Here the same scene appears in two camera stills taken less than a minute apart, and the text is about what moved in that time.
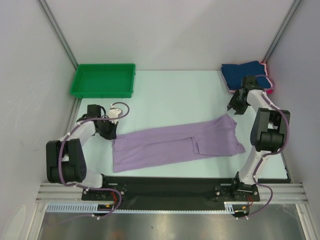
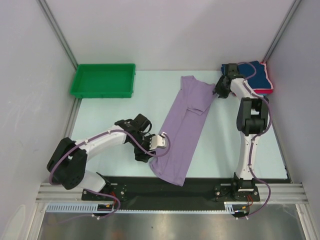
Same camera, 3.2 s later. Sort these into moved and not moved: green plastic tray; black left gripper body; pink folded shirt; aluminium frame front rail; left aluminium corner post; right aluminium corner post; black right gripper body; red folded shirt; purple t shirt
Moved: black right gripper body; purple t shirt; black left gripper body
Not moved: right aluminium corner post; pink folded shirt; green plastic tray; aluminium frame front rail; left aluminium corner post; red folded shirt
